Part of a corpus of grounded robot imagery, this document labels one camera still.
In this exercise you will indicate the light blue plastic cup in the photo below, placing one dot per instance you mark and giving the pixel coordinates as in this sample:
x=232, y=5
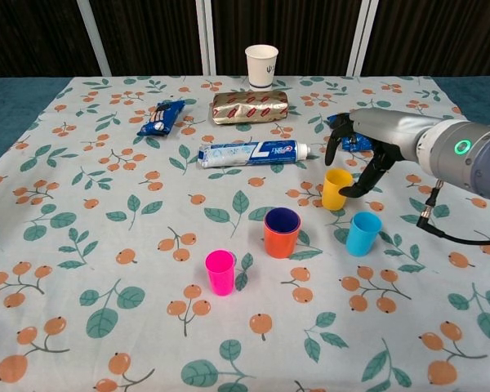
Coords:
x=361, y=237

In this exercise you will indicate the gold foil snack package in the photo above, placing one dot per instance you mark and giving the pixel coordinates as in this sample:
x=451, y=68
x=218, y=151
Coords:
x=249, y=107

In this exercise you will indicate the orange plastic cup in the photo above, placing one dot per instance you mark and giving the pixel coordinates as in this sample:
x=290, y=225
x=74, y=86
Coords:
x=281, y=245

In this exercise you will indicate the yellow plastic cup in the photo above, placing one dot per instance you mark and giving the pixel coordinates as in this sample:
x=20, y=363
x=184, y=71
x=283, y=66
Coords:
x=334, y=192

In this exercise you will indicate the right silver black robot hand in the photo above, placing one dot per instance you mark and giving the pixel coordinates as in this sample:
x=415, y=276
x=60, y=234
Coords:
x=392, y=130

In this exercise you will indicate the white paper cup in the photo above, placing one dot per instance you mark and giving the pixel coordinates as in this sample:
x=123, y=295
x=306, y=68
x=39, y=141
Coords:
x=261, y=69

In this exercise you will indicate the dark blue plastic cup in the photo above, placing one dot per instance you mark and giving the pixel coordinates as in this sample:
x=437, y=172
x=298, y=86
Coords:
x=283, y=222

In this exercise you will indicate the pink plastic cup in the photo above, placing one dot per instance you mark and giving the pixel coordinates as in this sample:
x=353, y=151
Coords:
x=219, y=273

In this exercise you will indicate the dark blue snack wrapper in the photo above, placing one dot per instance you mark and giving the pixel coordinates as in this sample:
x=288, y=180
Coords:
x=359, y=143

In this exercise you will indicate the blue white toothpaste tube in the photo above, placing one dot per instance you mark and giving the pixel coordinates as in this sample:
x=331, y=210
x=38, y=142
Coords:
x=253, y=154

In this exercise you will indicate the teal table cover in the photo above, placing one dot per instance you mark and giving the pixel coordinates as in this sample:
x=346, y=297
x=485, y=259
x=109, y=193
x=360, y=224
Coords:
x=8, y=114

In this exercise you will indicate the blue cookie pack with picture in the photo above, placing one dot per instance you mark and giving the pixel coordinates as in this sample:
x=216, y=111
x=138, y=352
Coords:
x=161, y=118

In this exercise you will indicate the dark folding partition screen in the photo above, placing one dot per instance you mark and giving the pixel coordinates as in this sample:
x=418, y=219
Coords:
x=147, y=36

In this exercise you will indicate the floral leaf print tablecloth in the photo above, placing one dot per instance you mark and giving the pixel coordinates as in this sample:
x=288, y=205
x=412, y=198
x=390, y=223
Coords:
x=106, y=204

